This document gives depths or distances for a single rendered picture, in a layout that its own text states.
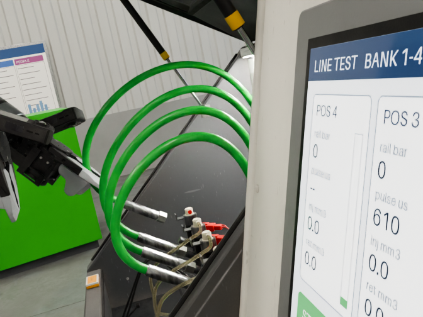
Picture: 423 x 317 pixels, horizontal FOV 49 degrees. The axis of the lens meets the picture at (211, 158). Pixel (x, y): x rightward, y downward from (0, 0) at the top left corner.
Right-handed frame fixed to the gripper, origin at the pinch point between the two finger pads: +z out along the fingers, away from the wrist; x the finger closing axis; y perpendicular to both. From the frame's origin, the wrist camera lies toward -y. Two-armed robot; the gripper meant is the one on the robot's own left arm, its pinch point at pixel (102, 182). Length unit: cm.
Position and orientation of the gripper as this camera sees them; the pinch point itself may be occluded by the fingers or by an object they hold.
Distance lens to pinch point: 90.9
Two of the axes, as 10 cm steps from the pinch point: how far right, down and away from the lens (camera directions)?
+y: -5.8, 8.1, 0.0
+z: 8.1, 5.8, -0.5
